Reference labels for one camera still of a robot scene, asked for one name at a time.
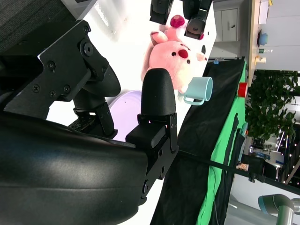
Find red tape roll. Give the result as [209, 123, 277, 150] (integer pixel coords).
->
[238, 82, 248, 97]

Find black backdrop cloth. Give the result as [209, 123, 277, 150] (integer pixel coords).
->
[151, 56, 247, 225]

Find pink plush doll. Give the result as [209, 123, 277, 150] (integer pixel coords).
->
[140, 14, 208, 93]

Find purple plastic plate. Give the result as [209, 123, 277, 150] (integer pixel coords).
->
[105, 90, 150, 143]

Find green backdrop cloth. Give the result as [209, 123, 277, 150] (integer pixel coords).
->
[196, 60, 249, 225]

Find black stand pole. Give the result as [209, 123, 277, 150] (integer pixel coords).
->
[178, 150, 300, 195]

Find blue bowl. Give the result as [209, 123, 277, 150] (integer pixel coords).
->
[258, 32, 269, 46]

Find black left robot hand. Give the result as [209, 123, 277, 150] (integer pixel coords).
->
[150, 0, 213, 40]

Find green leafy plant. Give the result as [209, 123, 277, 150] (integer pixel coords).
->
[245, 70, 300, 141]

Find teal plastic mug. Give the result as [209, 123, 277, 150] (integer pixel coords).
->
[177, 76, 214, 106]

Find wooden shelf board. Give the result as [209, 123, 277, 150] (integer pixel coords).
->
[248, 0, 262, 87]

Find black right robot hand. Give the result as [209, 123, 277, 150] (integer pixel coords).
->
[0, 20, 180, 225]

